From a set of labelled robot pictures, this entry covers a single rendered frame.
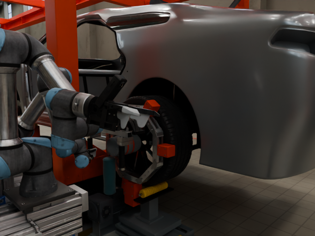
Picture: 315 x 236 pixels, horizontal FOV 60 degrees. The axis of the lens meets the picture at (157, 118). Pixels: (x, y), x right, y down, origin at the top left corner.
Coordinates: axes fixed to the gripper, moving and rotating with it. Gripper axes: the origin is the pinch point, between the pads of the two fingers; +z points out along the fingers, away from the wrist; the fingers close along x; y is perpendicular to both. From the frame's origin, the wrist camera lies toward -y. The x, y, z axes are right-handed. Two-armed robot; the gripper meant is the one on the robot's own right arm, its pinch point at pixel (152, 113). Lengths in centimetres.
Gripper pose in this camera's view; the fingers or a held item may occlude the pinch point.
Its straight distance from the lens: 76.6
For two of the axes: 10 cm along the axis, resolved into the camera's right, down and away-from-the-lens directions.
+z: 9.2, 2.0, -3.4
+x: -3.5, 0.0, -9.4
